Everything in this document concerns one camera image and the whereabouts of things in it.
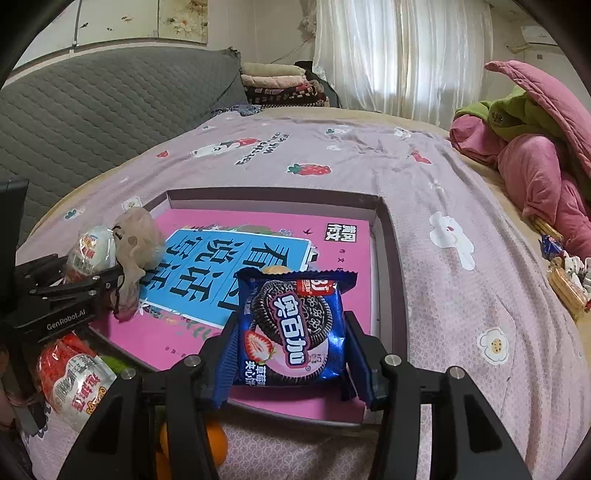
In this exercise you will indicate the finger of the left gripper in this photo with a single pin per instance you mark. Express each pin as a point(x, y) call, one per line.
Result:
point(81, 299)
point(41, 272)

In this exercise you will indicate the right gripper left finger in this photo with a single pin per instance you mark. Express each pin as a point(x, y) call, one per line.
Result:
point(119, 439)

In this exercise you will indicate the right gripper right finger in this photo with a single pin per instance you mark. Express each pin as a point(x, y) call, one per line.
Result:
point(469, 440)

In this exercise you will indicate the red white snack bag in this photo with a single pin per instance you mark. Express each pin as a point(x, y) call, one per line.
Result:
point(73, 378)
point(94, 252)

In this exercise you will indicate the orange tangerine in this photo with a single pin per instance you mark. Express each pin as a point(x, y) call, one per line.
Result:
point(162, 467)
point(216, 437)

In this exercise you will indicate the blue oreo cookie packet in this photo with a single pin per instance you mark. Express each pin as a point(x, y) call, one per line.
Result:
point(291, 327)

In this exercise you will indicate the walnut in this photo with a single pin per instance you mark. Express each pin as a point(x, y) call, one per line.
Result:
point(275, 269)

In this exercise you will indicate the grey shallow cardboard box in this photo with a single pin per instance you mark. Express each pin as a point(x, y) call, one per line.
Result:
point(389, 318)

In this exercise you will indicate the pink and blue book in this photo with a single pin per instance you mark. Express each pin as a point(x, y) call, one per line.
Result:
point(189, 296)

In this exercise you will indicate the strawberry print purple bedsheet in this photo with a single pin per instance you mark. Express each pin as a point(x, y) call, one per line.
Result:
point(445, 275)

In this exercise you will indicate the grey quilted headboard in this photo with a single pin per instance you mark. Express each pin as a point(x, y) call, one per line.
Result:
point(64, 124)

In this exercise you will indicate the yellow wafer snack packet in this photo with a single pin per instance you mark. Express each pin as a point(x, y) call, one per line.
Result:
point(572, 297)

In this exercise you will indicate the small blue candy wrapper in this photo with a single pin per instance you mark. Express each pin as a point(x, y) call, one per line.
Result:
point(550, 247)

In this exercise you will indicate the floral white scrunchie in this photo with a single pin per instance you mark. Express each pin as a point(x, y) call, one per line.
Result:
point(578, 272)

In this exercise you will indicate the pink quilt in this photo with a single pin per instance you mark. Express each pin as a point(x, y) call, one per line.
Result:
point(545, 178)

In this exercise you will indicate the stack of folded blankets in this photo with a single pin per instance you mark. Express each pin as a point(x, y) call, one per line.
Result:
point(282, 85)

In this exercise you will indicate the green blanket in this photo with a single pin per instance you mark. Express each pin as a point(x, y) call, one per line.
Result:
point(514, 115)

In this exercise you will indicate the white sheer curtain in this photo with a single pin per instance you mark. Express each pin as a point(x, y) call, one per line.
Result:
point(421, 60)

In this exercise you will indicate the white air conditioner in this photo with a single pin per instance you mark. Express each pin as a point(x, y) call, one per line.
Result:
point(537, 35)

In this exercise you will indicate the wall painting panels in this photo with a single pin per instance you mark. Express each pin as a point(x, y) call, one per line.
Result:
point(87, 22)

